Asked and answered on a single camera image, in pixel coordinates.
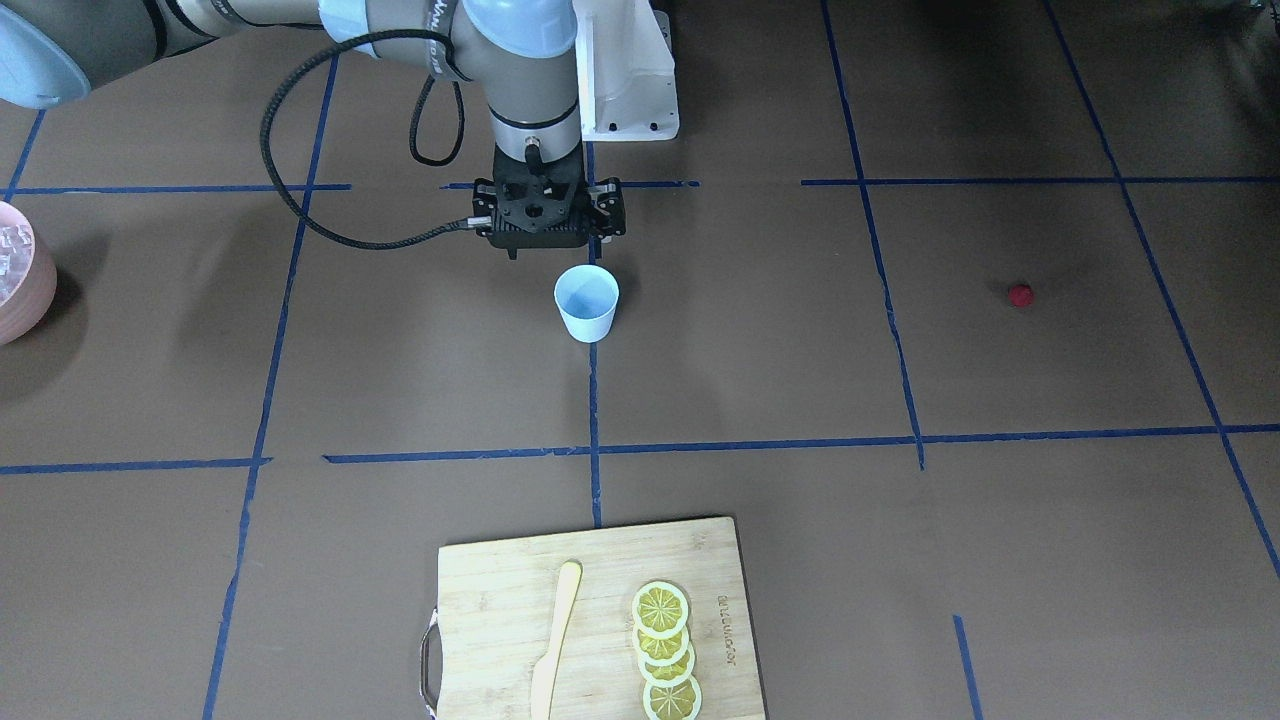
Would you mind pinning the clear ice cubes pile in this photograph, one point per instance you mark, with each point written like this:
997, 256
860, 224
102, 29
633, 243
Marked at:
17, 256

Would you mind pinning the top lemon slice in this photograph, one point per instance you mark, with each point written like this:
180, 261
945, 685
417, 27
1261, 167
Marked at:
660, 610

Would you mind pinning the front lemon slice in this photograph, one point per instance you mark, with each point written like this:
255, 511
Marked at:
682, 700

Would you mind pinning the bamboo cutting board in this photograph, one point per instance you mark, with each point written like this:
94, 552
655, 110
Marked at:
493, 612

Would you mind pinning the light blue cup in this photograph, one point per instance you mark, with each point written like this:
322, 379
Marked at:
587, 297

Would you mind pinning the yellow plastic knife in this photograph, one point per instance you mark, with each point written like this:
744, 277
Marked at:
544, 671

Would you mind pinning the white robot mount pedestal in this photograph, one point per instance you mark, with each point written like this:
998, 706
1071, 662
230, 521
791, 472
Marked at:
626, 70

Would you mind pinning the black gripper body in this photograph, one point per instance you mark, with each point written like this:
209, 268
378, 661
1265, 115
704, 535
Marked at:
607, 209

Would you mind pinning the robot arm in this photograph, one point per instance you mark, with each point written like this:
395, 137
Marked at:
522, 53

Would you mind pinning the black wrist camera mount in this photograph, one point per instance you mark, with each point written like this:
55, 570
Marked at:
518, 209

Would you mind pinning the lemon slice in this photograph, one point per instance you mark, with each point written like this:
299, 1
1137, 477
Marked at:
666, 676
682, 700
660, 610
661, 652

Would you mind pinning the red strawberry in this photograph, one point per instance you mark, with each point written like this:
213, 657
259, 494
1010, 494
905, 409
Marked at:
1021, 295

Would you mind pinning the pink bowl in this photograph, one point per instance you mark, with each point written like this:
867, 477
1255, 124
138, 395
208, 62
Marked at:
29, 305

